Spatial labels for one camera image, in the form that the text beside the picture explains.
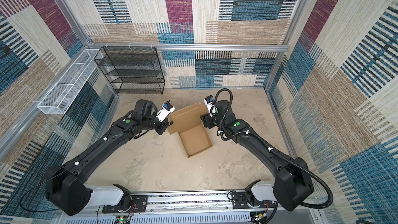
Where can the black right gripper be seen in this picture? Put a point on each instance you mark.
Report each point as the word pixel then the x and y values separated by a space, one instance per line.
pixel 206 120

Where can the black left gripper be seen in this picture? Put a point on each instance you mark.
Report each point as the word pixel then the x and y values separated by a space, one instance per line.
pixel 164 124

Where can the brown cardboard box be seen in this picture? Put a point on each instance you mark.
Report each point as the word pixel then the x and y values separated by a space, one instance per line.
pixel 190 129

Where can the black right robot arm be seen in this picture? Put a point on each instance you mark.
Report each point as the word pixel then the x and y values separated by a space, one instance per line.
pixel 292 185

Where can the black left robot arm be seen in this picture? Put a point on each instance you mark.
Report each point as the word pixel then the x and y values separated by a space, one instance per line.
pixel 66 187

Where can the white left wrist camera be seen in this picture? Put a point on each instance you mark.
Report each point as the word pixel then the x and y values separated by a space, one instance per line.
pixel 165 111

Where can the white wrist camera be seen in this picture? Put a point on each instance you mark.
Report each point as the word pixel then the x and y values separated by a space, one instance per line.
pixel 209 103
pixel 165 111

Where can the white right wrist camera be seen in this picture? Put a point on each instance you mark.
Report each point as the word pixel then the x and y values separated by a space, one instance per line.
pixel 209 103

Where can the black wire mesh shelf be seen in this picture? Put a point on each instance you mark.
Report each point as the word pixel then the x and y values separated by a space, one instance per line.
pixel 133 70

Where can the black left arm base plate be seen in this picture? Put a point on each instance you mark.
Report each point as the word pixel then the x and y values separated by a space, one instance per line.
pixel 131 204

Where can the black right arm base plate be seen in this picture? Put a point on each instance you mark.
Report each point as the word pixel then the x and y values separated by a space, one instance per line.
pixel 245 200

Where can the aluminium front mounting rail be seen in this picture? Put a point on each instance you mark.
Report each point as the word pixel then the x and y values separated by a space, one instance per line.
pixel 195 207

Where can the white wire mesh basket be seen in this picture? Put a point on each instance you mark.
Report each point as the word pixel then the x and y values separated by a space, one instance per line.
pixel 59 99

